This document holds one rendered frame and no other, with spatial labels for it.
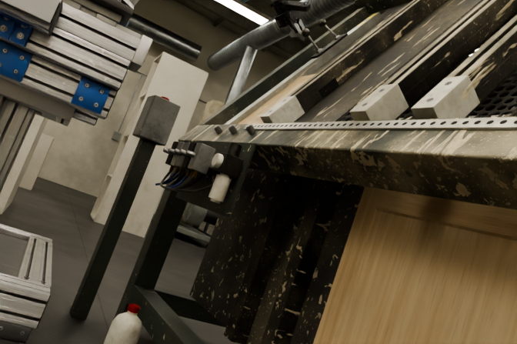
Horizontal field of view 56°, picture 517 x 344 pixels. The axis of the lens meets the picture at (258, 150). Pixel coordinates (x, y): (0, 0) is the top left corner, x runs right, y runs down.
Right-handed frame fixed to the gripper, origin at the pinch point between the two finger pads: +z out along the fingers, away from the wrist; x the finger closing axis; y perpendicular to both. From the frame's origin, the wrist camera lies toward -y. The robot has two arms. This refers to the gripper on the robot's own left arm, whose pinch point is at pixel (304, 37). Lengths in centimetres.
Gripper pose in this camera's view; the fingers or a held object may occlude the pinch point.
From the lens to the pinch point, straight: 223.4
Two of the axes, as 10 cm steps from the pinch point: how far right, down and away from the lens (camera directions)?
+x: -5.2, 5.6, -6.4
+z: 5.0, 8.1, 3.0
